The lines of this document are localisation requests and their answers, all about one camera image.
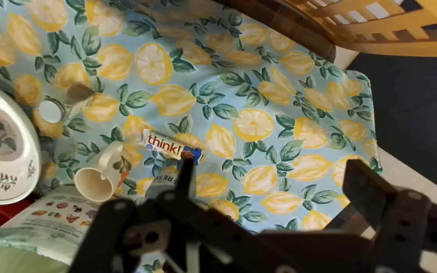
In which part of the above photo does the pale green plastic bag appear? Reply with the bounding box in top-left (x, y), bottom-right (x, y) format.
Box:
top-left (0, 226), bottom-right (79, 273)

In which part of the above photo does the think snack bar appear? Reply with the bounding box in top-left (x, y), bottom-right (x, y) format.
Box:
top-left (142, 128), bottom-right (205, 164)

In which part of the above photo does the printed white snack packet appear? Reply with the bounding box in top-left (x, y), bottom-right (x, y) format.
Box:
top-left (0, 184), bottom-right (104, 249)

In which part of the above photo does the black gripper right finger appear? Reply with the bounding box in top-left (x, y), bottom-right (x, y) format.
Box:
top-left (342, 158), bottom-right (435, 273)

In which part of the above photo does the small white round lid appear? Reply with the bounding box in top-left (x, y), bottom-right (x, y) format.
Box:
top-left (39, 97), bottom-right (67, 126)

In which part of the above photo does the lemon print cloth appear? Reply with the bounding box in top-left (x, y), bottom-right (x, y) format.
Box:
top-left (0, 0), bottom-right (384, 273)

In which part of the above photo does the small brown object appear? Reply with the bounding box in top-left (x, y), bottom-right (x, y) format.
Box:
top-left (66, 82), bottom-right (96, 105)

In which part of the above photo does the wooden chair back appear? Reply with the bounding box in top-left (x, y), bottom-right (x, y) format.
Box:
top-left (284, 0), bottom-right (437, 59)

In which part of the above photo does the white floral ceramic plate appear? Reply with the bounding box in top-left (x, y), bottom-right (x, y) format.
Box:
top-left (0, 76), bottom-right (43, 207)

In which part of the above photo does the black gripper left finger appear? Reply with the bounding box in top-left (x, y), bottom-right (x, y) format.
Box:
top-left (69, 160), bottom-right (240, 273)

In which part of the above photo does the white paper cup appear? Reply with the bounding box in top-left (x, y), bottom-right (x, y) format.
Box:
top-left (73, 140), bottom-right (134, 204)

